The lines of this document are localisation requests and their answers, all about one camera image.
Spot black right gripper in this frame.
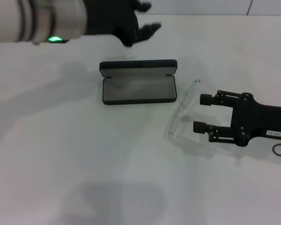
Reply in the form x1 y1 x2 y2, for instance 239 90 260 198
193 90 281 148

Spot clear plastic glasses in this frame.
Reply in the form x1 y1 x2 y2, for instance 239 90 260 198
163 78 228 157

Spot black glasses case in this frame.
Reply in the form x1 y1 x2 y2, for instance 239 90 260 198
99 59 178 105

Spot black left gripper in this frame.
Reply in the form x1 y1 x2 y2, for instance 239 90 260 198
84 0 162 49

